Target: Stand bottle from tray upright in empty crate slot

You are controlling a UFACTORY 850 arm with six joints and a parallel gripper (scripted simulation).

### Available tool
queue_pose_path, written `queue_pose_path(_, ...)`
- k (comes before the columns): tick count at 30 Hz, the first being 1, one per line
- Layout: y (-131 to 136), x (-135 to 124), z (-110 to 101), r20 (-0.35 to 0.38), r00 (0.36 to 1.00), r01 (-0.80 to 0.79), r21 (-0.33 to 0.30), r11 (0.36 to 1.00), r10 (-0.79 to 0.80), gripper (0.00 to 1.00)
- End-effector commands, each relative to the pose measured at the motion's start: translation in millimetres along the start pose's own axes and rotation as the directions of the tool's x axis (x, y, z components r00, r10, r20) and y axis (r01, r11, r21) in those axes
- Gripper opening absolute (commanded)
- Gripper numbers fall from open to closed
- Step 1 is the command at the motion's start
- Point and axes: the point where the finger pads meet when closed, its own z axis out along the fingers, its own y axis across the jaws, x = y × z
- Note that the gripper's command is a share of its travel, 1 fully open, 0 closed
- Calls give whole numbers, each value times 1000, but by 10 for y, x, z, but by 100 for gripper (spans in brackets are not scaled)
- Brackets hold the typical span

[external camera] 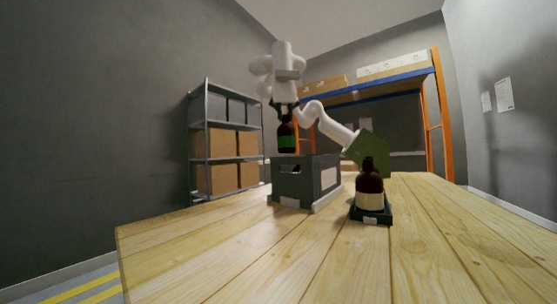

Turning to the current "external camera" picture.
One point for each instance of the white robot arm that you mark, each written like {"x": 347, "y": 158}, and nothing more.
{"x": 279, "y": 62}

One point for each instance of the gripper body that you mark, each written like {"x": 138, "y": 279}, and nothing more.
{"x": 284, "y": 91}

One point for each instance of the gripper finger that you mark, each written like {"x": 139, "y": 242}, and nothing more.
{"x": 291, "y": 109}
{"x": 277, "y": 107}

